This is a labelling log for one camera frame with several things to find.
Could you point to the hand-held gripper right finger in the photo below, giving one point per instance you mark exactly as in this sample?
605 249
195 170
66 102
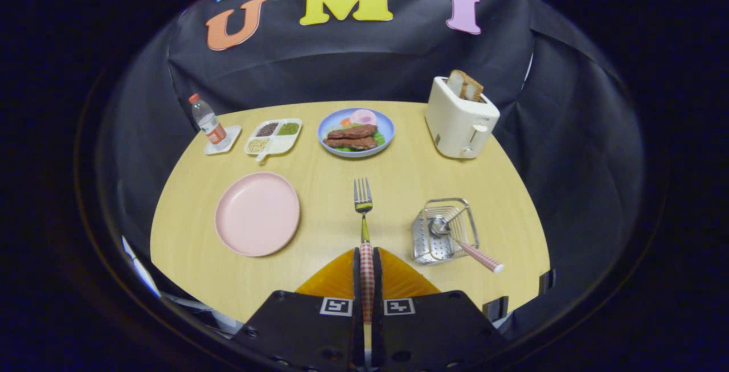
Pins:
433 332

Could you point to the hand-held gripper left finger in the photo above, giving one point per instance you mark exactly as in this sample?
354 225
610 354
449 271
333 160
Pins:
302 332

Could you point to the black table clamp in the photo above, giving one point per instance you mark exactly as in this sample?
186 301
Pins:
547 282
495 308

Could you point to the pink plate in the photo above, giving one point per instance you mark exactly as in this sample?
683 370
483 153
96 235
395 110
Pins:
256 212

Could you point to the white divided tray with beans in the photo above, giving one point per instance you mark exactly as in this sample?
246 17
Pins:
279 144

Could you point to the brown grilled meat strip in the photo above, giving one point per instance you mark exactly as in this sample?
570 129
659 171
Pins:
353 131
350 143

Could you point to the white toaster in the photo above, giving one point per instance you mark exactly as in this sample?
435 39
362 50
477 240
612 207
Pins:
455 127

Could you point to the blue plate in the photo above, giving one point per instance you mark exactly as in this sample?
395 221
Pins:
387 127

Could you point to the white square coaster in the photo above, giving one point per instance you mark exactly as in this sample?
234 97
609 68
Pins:
230 133

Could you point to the pink ham slice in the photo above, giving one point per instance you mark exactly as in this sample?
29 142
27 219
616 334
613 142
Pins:
363 117

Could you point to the clear water bottle red label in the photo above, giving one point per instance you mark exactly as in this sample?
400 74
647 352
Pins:
208 121

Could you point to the toast slice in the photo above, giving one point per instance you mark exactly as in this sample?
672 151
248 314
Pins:
455 82
475 90

